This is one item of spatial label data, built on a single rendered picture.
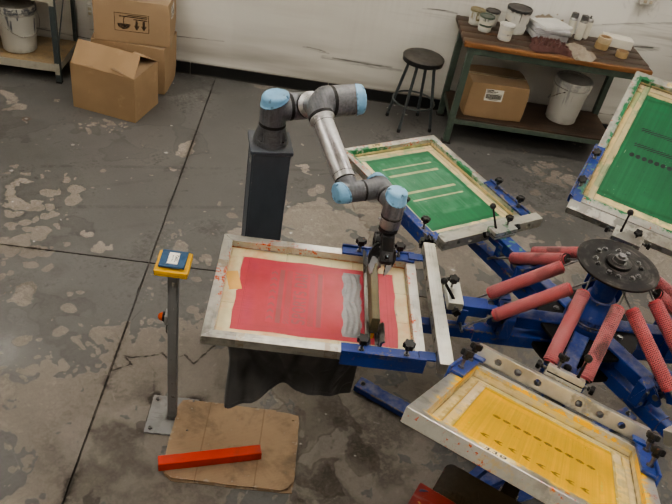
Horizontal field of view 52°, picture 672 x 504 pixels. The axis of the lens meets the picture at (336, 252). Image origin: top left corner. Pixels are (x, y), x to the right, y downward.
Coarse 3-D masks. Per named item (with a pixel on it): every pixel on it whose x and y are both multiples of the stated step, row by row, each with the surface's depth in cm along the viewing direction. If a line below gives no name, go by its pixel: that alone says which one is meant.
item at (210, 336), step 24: (240, 240) 280; (264, 240) 282; (408, 264) 284; (216, 288) 256; (408, 288) 273; (216, 312) 246; (408, 312) 266; (216, 336) 237; (240, 336) 239; (264, 336) 240
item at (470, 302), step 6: (444, 300) 262; (468, 300) 264; (474, 300) 265; (480, 300) 265; (486, 300) 266; (468, 306) 261; (474, 306) 262; (480, 306) 262; (486, 306) 263; (450, 312) 263; (468, 312) 263; (474, 312) 263; (480, 312) 263; (486, 312) 263
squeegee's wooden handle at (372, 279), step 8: (376, 264) 270; (368, 272) 271; (376, 272) 266; (368, 280) 268; (376, 280) 262; (368, 288) 265; (376, 288) 258; (368, 296) 262; (376, 296) 255; (368, 304) 259; (376, 304) 252; (368, 312) 257; (376, 312) 248; (376, 320) 246; (376, 328) 249
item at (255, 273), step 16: (240, 272) 270; (256, 272) 271; (304, 272) 276; (320, 272) 277; (336, 272) 279; (352, 272) 280; (256, 288) 264; (336, 288) 271; (384, 288) 276; (384, 304) 268
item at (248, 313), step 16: (240, 304) 256; (256, 304) 257; (336, 304) 264; (240, 320) 250; (256, 320) 251; (336, 320) 257; (384, 320) 261; (304, 336) 248; (320, 336) 249; (336, 336) 251
